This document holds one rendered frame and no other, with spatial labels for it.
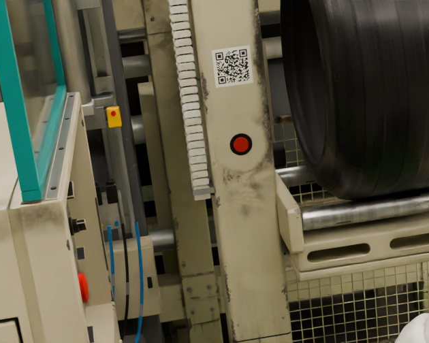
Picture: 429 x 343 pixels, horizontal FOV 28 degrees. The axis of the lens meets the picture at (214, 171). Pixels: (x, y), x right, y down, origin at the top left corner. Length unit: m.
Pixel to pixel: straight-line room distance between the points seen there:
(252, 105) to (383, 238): 0.37
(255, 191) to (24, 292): 0.92
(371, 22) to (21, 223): 0.86
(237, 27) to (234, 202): 0.36
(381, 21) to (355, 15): 0.05
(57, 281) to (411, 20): 0.90
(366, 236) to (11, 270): 0.98
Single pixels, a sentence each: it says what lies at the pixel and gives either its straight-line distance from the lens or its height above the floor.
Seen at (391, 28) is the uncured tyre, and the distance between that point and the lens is 1.55.
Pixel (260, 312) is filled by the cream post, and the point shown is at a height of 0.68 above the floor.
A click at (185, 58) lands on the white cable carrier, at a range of 1.69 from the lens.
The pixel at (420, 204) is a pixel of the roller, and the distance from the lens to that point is 1.78.
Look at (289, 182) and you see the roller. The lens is 1.98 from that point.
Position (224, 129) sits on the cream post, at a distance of 1.71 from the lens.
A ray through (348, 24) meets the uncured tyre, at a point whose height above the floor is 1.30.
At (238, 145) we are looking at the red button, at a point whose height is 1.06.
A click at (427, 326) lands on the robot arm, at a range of 1.19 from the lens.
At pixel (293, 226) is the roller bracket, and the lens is 1.68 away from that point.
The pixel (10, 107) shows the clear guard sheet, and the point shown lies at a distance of 0.84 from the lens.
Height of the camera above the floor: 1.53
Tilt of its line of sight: 17 degrees down
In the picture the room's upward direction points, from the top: 7 degrees counter-clockwise
